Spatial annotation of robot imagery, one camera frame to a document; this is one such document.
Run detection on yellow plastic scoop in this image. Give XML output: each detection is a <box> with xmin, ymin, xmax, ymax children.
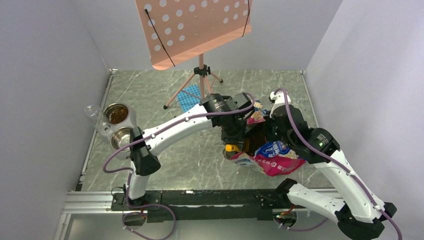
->
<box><xmin>223</xmin><ymin>144</ymin><xmax>242</xmax><ymax>160</ymax></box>

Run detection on pink pet food bag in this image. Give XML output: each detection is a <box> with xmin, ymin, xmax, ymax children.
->
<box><xmin>228</xmin><ymin>110</ymin><xmax>306</xmax><ymax>177</ymax></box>

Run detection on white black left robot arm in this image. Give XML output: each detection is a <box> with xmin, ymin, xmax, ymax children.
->
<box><xmin>123</xmin><ymin>92</ymin><xmax>255</xmax><ymax>210</ymax></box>

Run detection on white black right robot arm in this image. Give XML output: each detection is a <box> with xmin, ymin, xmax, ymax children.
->
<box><xmin>267</xmin><ymin>99</ymin><xmax>397</xmax><ymax>240</ymax></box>

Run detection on toy block car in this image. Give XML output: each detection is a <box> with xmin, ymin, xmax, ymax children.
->
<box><xmin>253</xmin><ymin>101</ymin><xmax>263</xmax><ymax>111</ymax></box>

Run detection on pink music stand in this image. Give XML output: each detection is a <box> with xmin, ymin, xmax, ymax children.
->
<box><xmin>135</xmin><ymin>0</ymin><xmax>253</xmax><ymax>109</ymax></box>

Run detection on grey double bowl feeder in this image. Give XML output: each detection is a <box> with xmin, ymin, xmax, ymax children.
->
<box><xmin>96</xmin><ymin>102</ymin><xmax>137</xmax><ymax>152</ymax></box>

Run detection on clear water bottle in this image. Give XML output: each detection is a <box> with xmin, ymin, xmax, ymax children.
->
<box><xmin>84</xmin><ymin>105</ymin><xmax>111</xmax><ymax>134</ymax></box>

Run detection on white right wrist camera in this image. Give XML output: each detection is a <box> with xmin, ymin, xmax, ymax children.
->
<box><xmin>269</xmin><ymin>90</ymin><xmax>292</xmax><ymax>117</ymax></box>

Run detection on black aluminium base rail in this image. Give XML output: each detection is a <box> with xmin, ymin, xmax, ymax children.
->
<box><xmin>62</xmin><ymin>188</ymin><xmax>339</xmax><ymax>223</ymax></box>

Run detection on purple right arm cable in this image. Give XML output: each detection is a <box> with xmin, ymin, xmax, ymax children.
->
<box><xmin>273</xmin><ymin>87</ymin><xmax>403</xmax><ymax>240</ymax></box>

